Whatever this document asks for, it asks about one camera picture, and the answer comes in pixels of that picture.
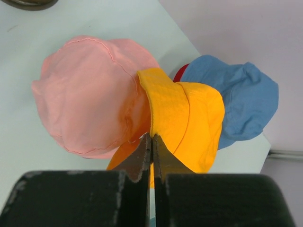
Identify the pink bucket hat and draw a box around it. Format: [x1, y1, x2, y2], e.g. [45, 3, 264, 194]
[32, 35, 159, 158]

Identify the brown wooden stand base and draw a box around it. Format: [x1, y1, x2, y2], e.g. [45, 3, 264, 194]
[1, 0, 58, 11]

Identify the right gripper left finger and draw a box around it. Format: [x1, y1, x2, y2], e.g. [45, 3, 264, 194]
[0, 135, 152, 227]

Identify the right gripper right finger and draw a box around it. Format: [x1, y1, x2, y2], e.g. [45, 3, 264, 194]
[152, 135, 295, 227]

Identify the blue hat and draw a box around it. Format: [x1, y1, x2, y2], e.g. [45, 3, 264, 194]
[180, 55, 279, 149]

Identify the red bucket hat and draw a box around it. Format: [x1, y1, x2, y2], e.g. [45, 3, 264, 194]
[173, 64, 189, 82]

